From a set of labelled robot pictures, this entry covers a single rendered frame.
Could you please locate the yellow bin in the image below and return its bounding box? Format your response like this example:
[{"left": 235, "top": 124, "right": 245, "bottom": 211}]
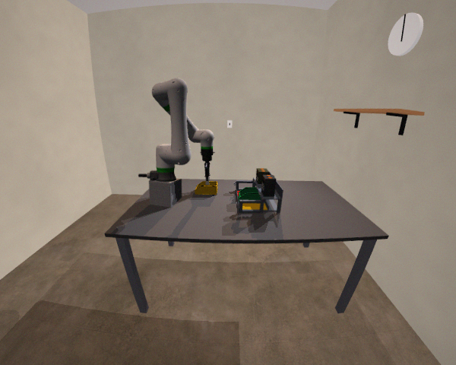
[{"left": 195, "top": 181, "right": 217, "bottom": 195}]

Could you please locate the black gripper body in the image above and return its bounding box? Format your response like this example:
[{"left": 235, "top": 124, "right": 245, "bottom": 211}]
[{"left": 202, "top": 156, "right": 212, "bottom": 166}]

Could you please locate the green bin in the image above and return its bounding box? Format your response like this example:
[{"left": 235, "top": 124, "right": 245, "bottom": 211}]
[{"left": 239, "top": 187, "right": 261, "bottom": 200}]

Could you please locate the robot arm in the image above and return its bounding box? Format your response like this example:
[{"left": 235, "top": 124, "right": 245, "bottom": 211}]
[{"left": 138, "top": 78, "right": 215, "bottom": 182}]

